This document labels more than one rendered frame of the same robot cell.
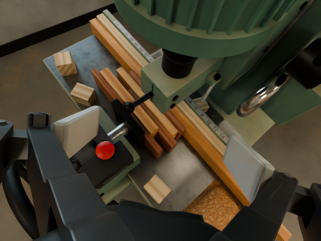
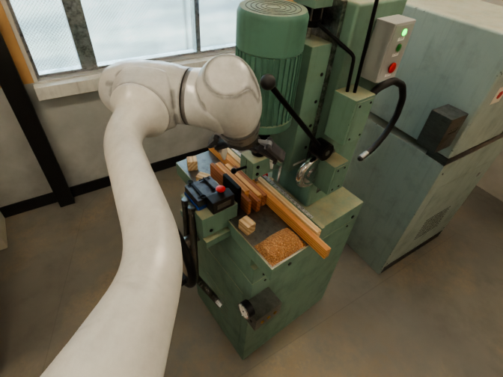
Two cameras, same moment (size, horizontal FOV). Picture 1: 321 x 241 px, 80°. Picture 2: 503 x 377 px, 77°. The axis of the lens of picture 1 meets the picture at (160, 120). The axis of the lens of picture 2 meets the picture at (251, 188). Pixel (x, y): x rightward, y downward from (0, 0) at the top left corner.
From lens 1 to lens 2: 0.75 m
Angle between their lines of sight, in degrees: 26
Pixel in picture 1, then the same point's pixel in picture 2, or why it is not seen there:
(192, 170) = (271, 222)
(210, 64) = not seen: hidden behind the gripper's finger
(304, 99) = (328, 170)
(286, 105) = (323, 177)
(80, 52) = (200, 159)
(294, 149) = (425, 300)
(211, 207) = (281, 233)
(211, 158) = (282, 210)
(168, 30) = not seen: hidden behind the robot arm
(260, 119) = (332, 211)
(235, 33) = (269, 126)
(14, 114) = (95, 245)
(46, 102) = not seen: hidden behind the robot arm
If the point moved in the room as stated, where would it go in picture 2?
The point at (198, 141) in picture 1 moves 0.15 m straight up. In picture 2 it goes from (275, 202) to (280, 167)
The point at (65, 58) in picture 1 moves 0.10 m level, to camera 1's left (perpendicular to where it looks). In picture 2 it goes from (193, 158) to (169, 153)
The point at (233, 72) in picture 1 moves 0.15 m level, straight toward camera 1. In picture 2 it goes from (290, 158) to (262, 179)
